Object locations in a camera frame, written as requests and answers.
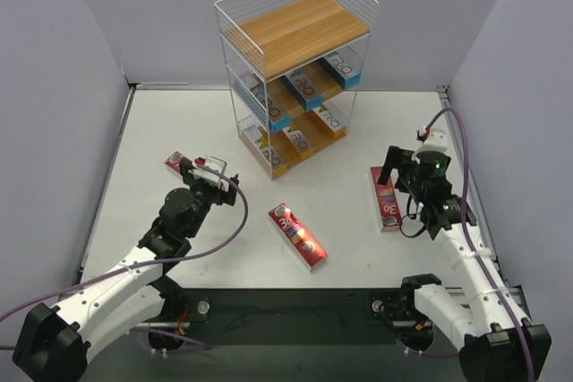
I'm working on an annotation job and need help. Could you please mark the silver blue toothpaste box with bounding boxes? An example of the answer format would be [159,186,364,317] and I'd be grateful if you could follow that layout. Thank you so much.
[280,69,323,111]

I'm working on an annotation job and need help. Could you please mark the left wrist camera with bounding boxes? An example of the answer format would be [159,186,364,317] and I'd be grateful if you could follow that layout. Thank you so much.
[190,157,227,189]

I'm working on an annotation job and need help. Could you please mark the teal toothpaste box with label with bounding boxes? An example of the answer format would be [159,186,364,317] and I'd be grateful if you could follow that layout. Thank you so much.
[233,72,291,132]

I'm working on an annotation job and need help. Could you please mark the light blue toothpaste box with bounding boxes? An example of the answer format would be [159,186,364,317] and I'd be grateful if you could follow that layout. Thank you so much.
[320,51,361,89]

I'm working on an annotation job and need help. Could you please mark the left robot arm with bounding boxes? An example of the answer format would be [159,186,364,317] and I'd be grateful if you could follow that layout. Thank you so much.
[12,157,239,381]

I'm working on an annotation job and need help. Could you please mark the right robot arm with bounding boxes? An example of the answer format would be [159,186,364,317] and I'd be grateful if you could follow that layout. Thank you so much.
[378,146,552,381]

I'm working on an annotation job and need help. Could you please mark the purple cable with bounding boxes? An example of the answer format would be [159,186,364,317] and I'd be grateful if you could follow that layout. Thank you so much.
[415,106,536,382]
[0,165,250,352]

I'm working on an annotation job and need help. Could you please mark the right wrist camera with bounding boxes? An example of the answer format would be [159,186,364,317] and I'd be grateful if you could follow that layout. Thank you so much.
[412,128,449,158]

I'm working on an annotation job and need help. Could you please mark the white wire wooden shelf rack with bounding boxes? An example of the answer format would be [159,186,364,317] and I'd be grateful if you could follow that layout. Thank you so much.
[214,0,379,175]

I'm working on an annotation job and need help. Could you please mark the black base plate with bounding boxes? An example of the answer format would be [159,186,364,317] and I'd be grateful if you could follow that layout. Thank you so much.
[147,287,451,352]

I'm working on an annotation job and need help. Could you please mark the orange toothpaste box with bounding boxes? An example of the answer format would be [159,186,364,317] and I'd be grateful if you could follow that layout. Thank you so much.
[241,125,287,179]
[281,123,314,160]
[312,105,346,138]

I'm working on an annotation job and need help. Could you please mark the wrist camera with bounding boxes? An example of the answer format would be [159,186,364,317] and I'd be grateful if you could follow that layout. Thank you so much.
[412,128,449,158]
[190,157,227,189]

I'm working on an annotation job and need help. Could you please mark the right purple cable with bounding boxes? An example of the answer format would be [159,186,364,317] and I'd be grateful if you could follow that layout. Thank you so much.
[415,106,536,382]

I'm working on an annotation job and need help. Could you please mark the red toothpaste box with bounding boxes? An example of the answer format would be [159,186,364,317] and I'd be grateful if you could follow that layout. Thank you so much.
[164,151,193,182]
[268,203,328,271]
[370,166,402,233]

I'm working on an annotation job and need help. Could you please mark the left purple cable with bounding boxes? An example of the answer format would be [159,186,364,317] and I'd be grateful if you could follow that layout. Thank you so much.
[0,165,250,352]

